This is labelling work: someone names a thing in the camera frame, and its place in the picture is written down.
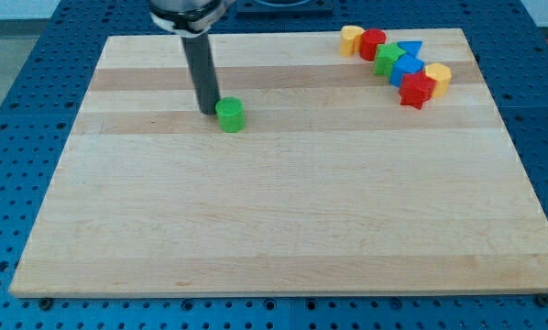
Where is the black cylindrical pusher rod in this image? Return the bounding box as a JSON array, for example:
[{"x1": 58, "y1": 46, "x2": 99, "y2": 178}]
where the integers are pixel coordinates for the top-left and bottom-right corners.
[{"x1": 181, "y1": 32, "x2": 221, "y2": 116}]

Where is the green cylinder block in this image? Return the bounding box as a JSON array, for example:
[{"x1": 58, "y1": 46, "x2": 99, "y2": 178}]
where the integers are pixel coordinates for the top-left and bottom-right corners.
[{"x1": 215, "y1": 97, "x2": 246, "y2": 133}]

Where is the yellow heart block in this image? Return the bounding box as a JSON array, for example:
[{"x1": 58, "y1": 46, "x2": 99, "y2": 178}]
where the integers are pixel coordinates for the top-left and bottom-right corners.
[{"x1": 339, "y1": 25, "x2": 365, "y2": 57}]

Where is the red cylinder block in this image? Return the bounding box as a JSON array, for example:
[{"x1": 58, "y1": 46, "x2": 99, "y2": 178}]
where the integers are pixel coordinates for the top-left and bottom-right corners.
[{"x1": 359, "y1": 28, "x2": 387, "y2": 61}]

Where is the green star block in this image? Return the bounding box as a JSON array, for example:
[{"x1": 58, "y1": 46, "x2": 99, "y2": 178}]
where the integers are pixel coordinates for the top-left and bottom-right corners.
[{"x1": 374, "y1": 43, "x2": 406, "y2": 77}]

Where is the wooden board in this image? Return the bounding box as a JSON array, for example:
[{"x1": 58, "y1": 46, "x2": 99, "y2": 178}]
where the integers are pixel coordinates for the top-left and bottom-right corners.
[{"x1": 9, "y1": 28, "x2": 548, "y2": 299}]

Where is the blue cube block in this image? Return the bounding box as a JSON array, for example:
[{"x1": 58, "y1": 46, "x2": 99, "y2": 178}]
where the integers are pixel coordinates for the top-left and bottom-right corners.
[{"x1": 389, "y1": 54, "x2": 424, "y2": 87}]

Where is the blue triangle block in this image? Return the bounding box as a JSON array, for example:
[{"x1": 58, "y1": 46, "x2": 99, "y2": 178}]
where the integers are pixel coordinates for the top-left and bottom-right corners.
[{"x1": 397, "y1": 40, "x2": 422, "y2": 58}]

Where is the red star block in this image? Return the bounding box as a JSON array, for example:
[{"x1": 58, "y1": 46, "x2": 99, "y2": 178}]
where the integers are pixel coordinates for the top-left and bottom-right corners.
[{"x1": 399, "y1": 71, "x2": 436, "y2": 110}]

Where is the yellow hexagon block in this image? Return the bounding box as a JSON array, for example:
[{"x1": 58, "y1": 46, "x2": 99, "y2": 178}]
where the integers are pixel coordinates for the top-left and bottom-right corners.
[{"x1": 424, "y1": 62, "x2": 452, "y2": 98}]

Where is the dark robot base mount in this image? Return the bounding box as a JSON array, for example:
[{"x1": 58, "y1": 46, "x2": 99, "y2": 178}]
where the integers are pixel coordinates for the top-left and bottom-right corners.
[{"x1": 235, "y1": 0, "x2": 334, "y2": 17}]

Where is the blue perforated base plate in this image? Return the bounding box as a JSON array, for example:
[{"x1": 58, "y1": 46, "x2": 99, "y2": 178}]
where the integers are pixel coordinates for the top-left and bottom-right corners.
[{"x1": 0, "y1": 1, "x2": 548, "y2": 329}]

